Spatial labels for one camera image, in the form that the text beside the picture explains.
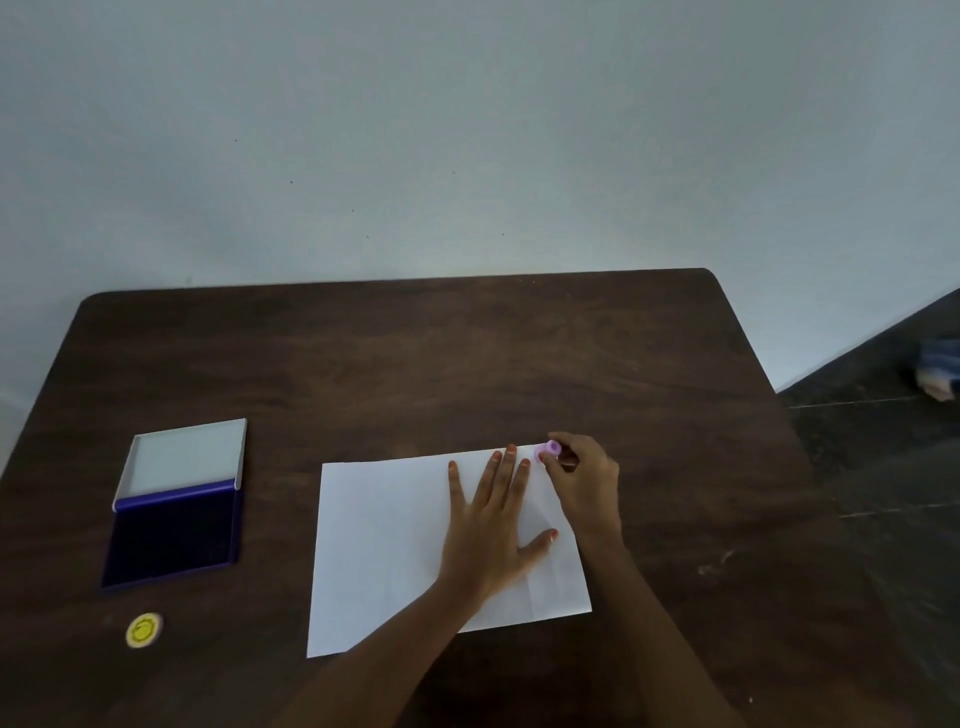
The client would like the open blue ink pad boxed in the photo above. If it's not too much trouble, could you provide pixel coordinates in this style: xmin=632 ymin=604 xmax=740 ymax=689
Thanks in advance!
xmin=101 ymin=417 xmax=248 ymax=593

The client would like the yellow round stamp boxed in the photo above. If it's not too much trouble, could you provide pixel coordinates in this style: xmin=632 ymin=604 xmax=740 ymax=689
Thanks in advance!
xmin=125 ymin=612 xmax=164 ymax=650

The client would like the person's right hand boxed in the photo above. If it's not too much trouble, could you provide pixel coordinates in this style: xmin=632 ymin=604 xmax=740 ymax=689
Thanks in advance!
xmin=538 ymin=432 xmax=624 ymax=543

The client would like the blue and white cloth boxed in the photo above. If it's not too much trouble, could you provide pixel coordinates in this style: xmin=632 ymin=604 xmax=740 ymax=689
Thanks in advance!
xmin=916 ymin=336 xmax=960 ymax=403

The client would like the white paper sheet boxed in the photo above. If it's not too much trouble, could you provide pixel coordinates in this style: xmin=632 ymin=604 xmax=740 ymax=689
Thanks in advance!
xmin=306 ymin=444 xmax=594 ymax=660

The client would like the person's left forearm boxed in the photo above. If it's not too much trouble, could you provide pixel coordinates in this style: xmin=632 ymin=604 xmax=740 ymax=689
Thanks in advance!
xmin=273 ymin=579 xmax=490 ymax=728

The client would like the person's right forearm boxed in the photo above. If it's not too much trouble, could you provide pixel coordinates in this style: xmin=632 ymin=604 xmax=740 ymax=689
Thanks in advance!
xmin=574 ymin=532 xmax=745 ymax=728

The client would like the person's left hand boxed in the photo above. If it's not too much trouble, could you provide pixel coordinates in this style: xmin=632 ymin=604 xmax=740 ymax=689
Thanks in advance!
xmin=437 ymin=444 xmax=560 ymax=603

